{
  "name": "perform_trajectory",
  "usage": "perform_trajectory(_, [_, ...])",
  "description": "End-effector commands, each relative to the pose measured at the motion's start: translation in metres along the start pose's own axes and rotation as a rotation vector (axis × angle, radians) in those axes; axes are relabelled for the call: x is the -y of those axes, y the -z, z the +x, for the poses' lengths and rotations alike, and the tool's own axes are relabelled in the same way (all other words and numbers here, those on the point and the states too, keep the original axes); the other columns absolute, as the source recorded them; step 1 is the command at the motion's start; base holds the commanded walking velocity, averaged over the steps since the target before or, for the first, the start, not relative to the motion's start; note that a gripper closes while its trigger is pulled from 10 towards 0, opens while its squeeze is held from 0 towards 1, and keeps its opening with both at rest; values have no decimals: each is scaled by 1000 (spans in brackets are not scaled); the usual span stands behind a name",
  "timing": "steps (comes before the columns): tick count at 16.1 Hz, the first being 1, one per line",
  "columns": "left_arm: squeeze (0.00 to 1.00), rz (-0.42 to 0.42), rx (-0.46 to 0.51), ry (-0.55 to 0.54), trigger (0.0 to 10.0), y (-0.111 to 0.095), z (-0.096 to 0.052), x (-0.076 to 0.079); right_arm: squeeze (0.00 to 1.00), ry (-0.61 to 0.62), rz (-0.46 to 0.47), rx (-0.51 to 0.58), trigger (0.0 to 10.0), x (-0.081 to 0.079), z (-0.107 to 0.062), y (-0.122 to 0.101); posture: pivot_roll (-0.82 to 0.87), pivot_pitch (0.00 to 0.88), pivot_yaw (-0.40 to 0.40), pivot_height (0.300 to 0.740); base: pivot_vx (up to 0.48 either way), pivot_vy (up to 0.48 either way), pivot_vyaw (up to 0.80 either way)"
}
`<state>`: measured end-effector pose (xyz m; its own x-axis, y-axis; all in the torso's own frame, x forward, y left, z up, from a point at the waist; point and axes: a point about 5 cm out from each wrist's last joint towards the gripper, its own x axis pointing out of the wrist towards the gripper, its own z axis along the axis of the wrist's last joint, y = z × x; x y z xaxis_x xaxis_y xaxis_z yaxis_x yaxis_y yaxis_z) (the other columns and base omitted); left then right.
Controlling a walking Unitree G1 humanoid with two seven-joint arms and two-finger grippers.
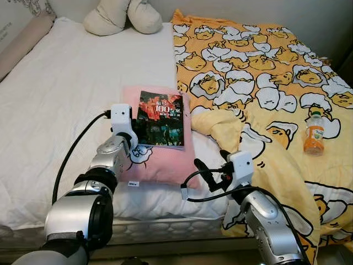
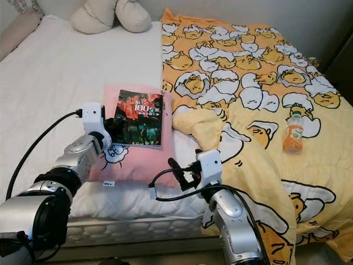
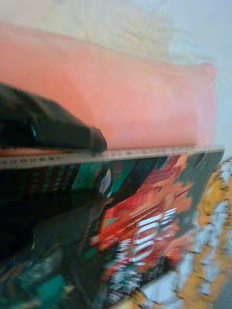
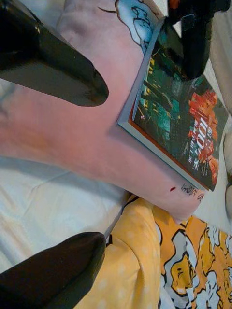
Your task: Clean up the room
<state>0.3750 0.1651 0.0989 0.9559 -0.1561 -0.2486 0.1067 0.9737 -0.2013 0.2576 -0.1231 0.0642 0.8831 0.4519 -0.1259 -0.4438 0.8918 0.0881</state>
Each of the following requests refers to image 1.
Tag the pinkish beige bolster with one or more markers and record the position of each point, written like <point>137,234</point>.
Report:
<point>25,44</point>

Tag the yellow cartoon egg print blanket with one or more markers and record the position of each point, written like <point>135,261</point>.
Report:
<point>265,66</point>

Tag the white patterned mattress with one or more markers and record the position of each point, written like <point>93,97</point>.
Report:
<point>138,229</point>

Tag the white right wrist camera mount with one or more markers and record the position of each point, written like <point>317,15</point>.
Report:
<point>241,168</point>

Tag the white printed wall poster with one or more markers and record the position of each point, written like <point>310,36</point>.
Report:
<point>16,14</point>

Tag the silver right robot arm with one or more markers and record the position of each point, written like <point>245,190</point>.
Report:
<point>267,221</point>

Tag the orange juice plastic bottle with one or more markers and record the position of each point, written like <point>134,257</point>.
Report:
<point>314,138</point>

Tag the dark grey wardrobe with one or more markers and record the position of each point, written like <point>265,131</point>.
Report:
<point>345,61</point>

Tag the pink fleece pillow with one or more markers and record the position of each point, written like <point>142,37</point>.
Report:
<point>165,165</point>

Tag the small beige plush pillow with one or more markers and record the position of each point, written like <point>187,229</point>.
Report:
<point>146,16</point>

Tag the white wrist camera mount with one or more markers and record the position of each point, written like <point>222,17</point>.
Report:
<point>241,168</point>
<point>121,118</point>

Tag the large beige plush pillow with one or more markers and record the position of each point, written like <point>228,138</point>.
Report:
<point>107,19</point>

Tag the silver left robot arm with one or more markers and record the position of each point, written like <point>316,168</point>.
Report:
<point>77,212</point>

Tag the dark book with red cover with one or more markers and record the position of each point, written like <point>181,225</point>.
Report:
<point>162,118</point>

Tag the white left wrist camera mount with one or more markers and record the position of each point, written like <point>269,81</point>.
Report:
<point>121,118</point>

